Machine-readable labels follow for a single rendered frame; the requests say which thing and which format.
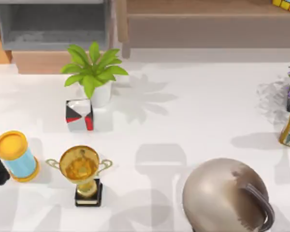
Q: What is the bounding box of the wooden open shelf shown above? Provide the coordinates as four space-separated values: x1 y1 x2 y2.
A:
115 0 290 59

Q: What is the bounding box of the metallic round kettle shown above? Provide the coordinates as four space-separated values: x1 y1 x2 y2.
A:
182 158 276 232

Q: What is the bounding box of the red black white cube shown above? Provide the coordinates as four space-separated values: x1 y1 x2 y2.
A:
65 99 95 132

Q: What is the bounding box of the wooden cupboard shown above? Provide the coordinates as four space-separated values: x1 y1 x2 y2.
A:
0 4 92 75

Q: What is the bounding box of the yellow and blue can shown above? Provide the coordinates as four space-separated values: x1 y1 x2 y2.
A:
0 130 40 183

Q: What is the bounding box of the green plant in white pot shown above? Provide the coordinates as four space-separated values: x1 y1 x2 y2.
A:
60 41 130 108

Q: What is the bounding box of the grey cabinet with dark inside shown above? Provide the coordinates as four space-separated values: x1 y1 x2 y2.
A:
0 0 112 51

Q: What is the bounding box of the gold trophy on black base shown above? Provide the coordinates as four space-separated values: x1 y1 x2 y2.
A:
45 145 113 207

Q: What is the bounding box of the colourful puzzle cube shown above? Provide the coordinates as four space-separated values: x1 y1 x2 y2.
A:
272 0 290 15

